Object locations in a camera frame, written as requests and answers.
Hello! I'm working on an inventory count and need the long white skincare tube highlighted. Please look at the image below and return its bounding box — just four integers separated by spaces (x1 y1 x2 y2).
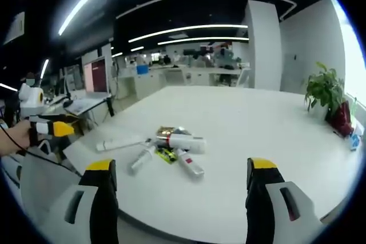
96 135 145 152

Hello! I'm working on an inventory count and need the black desk lamp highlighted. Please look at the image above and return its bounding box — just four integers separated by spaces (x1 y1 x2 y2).
62 74 75 108

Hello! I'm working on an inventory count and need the gold skincare packet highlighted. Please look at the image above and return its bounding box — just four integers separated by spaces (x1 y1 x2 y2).
155 126 176 139

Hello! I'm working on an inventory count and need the pink maroon display screen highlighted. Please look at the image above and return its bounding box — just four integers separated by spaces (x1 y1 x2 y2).
82 58 111 94

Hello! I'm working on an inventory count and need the small clear skincare bottle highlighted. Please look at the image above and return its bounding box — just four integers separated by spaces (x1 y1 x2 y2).
127 145 157 175

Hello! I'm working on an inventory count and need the long ceiling light strip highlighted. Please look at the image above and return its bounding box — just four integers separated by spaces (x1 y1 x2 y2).
128 24 249 44
157 36 250 46
58 0 127 37

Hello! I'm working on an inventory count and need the white skincare bottle red band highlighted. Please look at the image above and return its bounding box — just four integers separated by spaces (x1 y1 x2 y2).
165 133 207 154

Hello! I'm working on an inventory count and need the silver dark skincare packet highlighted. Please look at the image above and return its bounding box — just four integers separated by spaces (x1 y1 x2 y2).
171 126 193 137

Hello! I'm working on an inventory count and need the dark red plant wrapping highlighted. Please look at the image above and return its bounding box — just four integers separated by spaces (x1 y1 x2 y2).
328 100 353 137

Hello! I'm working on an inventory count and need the white skincare tube red label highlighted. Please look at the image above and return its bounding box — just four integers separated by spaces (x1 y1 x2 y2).
175 147 205 179

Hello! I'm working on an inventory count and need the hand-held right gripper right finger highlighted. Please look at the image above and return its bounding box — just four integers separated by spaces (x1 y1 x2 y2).
245 157 323 244

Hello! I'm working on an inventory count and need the hanging white sign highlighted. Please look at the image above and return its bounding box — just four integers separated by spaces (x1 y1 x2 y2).
2 11 26 46

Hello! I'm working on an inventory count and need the green potted plant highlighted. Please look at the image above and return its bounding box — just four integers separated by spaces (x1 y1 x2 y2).
304 61 346 122

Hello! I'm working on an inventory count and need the blue white carton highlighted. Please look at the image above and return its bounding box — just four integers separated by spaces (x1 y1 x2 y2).
347 120 365 152

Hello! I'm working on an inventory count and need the white side desk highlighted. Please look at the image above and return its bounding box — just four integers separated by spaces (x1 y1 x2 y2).
63 91 113 126

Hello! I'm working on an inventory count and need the white chair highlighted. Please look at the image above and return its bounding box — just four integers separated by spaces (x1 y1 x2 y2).
19 152 84 229

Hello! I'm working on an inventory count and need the green yellow skincare sachet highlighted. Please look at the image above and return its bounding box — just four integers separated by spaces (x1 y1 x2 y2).
154 146 178 165

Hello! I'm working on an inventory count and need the person's left hand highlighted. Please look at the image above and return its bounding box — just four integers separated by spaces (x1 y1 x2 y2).
0 119 33 158

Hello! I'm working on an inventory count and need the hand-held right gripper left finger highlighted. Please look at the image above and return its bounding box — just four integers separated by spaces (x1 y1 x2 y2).
42 158 120 244

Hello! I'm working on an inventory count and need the white office counter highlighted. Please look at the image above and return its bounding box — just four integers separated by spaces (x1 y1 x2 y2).
113 65 251 102

